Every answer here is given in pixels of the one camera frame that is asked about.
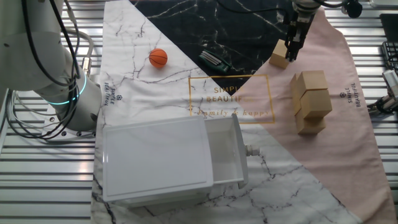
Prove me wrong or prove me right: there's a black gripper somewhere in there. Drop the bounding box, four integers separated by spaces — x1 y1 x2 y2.
284 11 313 63

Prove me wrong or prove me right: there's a green holder with silver bits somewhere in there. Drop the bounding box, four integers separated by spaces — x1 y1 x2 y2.
198 49 233 75

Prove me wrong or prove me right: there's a black keyboard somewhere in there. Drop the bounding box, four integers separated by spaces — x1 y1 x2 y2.
381 41 398 72

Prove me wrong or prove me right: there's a small gray clamped device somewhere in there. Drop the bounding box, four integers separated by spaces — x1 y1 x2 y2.
368 70 398 114

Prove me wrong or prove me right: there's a white plastic drawer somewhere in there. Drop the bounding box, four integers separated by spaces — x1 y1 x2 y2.
203 114 261 190

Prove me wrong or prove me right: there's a marble pink black cloth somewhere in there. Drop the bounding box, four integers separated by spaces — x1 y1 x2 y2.
90 0 398 224

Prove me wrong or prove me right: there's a small orange basketball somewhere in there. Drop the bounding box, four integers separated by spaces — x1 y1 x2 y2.
149 48 169 69

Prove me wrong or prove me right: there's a white plastic drawer cabinet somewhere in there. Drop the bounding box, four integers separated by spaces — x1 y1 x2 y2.
101 115 215 208

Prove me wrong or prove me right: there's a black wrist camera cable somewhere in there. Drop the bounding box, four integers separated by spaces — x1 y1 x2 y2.
216 0 364 19

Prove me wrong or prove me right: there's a gray robot cable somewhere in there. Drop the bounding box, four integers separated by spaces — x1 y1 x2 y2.
65 28 95 77

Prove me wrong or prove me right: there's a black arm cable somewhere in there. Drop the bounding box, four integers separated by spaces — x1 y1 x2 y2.
4 0 82 141

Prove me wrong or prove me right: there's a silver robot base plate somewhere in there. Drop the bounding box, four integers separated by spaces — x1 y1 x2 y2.
42 118 98 138

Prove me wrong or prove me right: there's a white cable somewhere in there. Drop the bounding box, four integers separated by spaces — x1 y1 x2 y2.
2 92 63 144

